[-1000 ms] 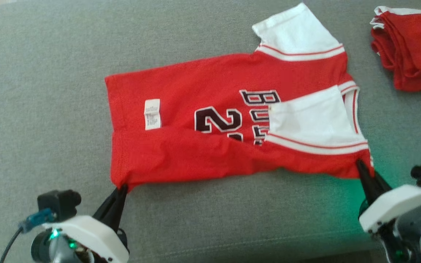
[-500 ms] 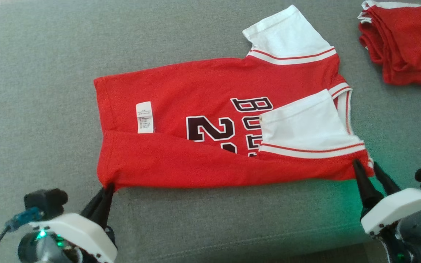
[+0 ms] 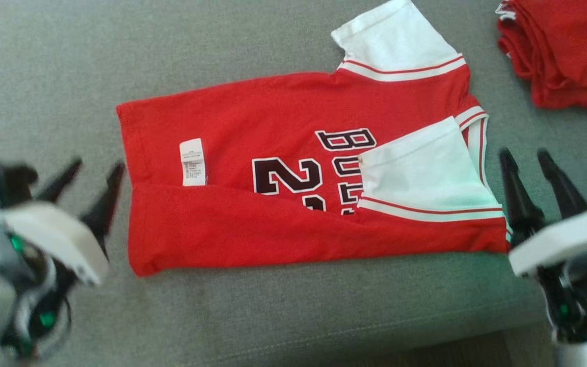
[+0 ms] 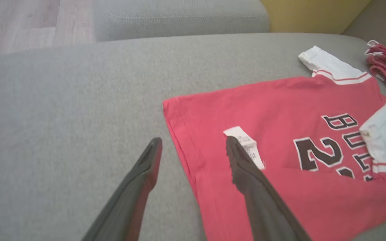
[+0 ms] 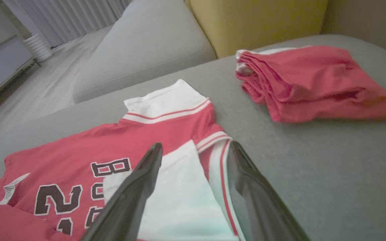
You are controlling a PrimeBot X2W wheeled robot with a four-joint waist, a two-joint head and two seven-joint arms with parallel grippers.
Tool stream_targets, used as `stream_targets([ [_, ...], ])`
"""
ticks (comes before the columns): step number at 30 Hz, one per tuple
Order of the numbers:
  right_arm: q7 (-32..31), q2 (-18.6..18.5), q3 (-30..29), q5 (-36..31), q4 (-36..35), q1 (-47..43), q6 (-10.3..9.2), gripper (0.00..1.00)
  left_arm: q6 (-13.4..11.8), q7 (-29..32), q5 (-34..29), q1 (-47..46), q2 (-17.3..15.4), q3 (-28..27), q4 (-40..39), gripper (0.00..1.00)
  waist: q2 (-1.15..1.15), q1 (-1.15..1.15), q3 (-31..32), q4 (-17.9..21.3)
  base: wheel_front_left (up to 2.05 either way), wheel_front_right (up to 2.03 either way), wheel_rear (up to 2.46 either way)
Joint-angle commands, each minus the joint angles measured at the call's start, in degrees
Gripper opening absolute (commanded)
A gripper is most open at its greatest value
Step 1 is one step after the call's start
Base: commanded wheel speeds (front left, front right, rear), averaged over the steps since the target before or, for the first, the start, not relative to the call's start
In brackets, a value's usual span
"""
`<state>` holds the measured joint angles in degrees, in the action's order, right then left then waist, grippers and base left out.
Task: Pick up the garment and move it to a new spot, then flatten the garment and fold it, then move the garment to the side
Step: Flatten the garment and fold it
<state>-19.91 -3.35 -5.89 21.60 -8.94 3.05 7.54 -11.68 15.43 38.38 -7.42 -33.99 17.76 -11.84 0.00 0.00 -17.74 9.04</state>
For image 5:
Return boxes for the white ribbed cylindrical appliance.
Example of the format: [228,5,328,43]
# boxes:
[23,32,53,62]

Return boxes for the grey pleated curtain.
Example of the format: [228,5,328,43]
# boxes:
[2,0,133,47]

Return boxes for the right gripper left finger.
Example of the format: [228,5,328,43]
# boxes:
[81,142,164,241]

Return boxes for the red shorts with white stripe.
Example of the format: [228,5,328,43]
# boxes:
[236,45,386,124]

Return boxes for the yellow sofa cushion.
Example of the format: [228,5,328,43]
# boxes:
[185,0,329,59]

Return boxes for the grey low cabinet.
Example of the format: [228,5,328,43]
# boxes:
[0,0,41,111]

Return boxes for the light grey sofa section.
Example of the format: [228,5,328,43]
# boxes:
[72,0,217,104]

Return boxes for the red and white basketball jersey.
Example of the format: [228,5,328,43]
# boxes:
[0,79,247,241]

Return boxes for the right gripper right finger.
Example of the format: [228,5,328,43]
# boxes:
[227,141,311,241]

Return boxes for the grey fabric sofa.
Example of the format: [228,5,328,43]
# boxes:
[0,33,386,241]

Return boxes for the beige sofa back cushion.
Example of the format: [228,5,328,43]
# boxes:
[320,0,386,61]

